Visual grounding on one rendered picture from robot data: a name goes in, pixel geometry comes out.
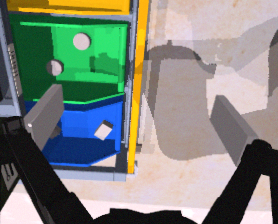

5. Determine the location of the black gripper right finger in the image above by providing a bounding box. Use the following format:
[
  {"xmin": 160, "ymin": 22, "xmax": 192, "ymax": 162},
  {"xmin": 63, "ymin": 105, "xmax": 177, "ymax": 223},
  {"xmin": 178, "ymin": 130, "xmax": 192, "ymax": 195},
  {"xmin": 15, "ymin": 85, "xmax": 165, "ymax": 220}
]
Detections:
[{"xmin": 201, "ymin": 95, "xmax": 278, "ymax": 224}]

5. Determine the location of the yellow bar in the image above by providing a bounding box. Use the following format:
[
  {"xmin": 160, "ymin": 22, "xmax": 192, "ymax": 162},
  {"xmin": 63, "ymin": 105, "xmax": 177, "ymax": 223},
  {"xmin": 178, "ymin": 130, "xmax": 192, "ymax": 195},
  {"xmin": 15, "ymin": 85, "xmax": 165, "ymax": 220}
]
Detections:
[{"xmin": 128, "ymin": 0, "xmax": 149, "ymax": 173}]

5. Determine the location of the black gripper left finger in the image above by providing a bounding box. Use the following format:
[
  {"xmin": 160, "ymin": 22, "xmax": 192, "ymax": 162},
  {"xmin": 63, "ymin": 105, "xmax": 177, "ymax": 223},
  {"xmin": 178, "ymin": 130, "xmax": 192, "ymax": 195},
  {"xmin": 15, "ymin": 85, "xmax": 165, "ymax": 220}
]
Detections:
[{"xmin": 0, "ymin": 84, "xmax": 97, "ymax": 224}]

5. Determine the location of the blue open bin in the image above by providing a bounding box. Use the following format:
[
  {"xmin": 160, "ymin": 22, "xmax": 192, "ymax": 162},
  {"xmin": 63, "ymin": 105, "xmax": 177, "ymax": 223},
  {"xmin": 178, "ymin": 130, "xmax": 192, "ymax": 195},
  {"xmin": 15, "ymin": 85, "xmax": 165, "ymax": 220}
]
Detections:
[{"xmin": 42, "ymin": 95, "xmax": 123, "ymax": 166}]

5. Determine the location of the grey metal shelf frame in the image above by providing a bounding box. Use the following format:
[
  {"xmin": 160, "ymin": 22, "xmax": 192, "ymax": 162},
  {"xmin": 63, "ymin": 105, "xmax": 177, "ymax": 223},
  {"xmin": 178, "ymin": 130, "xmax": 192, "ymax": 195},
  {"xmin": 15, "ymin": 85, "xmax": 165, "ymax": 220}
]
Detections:
[{"xmin": 0, "ymin": 0, "xmax": 138, "ymax": 182}]

